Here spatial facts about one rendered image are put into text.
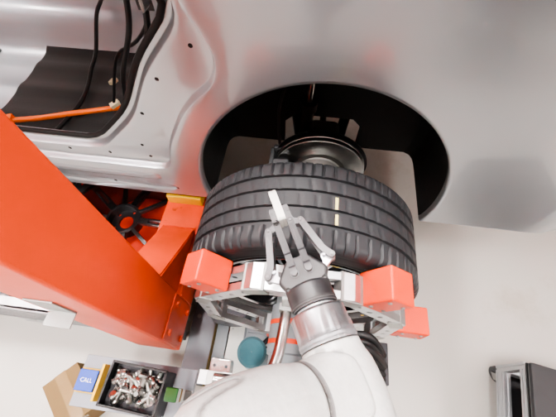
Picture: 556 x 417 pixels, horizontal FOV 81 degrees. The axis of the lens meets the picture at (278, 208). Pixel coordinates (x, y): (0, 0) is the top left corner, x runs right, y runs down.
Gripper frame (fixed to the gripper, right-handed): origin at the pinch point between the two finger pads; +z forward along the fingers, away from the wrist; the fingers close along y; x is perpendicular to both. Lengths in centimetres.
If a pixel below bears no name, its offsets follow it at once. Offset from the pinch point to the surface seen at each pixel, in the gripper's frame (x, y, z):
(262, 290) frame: -14.3, -9.0, -9.0
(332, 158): -36, 24, 34
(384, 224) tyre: -17.9, 22.3, -2.9
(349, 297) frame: -17.4, 7.8, -15.9
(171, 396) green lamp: -55, -50, -16
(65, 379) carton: -91, -113, 13
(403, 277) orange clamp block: -16.9, 19.8, -16.0
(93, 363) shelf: -69, -85, 7
